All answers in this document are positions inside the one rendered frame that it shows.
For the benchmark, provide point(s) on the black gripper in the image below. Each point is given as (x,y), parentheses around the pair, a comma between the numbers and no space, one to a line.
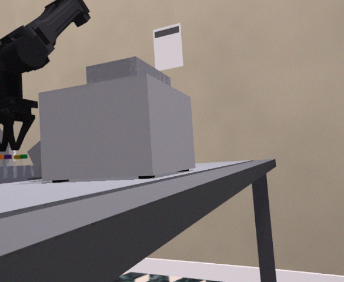
(11,110)

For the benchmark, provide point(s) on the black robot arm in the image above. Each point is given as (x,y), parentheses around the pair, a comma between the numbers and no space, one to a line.
(27,49)

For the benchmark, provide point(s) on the grey bench mat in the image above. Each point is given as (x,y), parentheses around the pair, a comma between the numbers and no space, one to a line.
(27,196)

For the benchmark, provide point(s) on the small tube with violet cap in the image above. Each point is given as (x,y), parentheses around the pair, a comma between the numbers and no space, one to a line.
(7,160)

